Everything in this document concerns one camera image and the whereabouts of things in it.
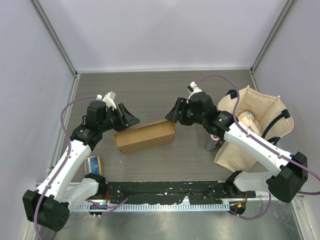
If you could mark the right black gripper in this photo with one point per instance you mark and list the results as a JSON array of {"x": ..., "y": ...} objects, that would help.
[{"x": 174, "y": 116}]

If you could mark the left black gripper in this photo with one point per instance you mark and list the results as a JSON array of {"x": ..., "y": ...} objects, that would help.
[{"x": 126, "y": 120}]

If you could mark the brown cardboard box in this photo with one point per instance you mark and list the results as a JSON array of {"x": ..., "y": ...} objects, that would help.
[{"x": 146, "y": 136}]

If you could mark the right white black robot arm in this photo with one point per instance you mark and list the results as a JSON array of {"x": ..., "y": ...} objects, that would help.
[{"x": 286, "y": 172}]

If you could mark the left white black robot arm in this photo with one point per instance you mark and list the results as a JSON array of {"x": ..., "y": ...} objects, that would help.
[{"x": 51, "y": 203}]

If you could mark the silver red drink can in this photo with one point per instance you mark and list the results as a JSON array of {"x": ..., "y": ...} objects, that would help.
[{"x": 213, "y": 142}]

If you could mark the yellow sponge with blue label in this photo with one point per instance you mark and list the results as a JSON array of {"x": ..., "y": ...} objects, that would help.
[{"x": 92, "y": 164}]

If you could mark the peach tube in bag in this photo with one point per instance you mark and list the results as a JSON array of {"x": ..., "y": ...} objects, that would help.
[{"x": 247, "y": 118}]

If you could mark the beige canvas tote bag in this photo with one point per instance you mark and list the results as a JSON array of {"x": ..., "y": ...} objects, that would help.
[{"x": 270, "y": 116}]

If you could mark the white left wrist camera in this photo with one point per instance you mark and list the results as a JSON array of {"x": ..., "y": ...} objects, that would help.
[{"x": 108, "y": 99}]

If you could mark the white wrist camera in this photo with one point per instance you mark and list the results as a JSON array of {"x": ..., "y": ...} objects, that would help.
[
  {"x": 108, "y": 99},
  {"x": 193, "y": 89}
]

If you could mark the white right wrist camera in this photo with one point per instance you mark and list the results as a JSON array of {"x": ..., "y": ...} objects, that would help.
[{"x": 193, "y": 89}]

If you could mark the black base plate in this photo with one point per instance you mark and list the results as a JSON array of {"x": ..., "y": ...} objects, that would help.
[{"x": 171, "y": 192}]

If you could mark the aluminium frame rail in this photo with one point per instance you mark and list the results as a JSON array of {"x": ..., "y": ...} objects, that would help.
[{"x": 73, "y": 184}]

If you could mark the perforated cable duct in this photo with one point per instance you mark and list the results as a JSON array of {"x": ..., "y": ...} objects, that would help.
[{"x": 183, "y": 207}]

